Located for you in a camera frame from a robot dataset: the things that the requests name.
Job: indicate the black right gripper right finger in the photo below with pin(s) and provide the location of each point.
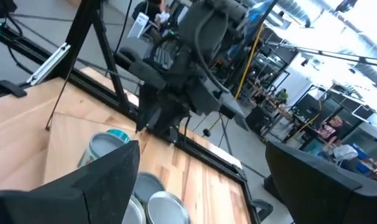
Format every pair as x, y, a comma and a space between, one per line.
325, 199

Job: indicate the black equipment case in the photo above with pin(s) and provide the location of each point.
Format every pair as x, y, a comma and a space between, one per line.
257, 119

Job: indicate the black aluminium table frame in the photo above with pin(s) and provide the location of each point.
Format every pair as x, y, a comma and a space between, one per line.
82, 31

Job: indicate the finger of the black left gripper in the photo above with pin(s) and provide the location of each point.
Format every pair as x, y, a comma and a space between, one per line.
146, 74
222, 105

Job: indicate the person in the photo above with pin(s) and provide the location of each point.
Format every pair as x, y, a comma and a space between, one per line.
331, 130
159, 12

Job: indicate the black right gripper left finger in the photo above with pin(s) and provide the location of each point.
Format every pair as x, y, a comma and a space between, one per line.
82, 199

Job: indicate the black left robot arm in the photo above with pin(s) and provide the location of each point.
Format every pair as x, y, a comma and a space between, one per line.
163, 118

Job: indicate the black computer mouse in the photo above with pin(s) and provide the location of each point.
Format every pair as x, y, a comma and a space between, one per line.
129, 53

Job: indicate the white air purifier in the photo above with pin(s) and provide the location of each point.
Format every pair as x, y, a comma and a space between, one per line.
138, 25

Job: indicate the black keyboard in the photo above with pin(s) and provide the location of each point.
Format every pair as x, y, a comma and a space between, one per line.
163, 56

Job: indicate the monitor with blue screen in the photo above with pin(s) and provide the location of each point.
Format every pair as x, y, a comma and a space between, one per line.
257, 20

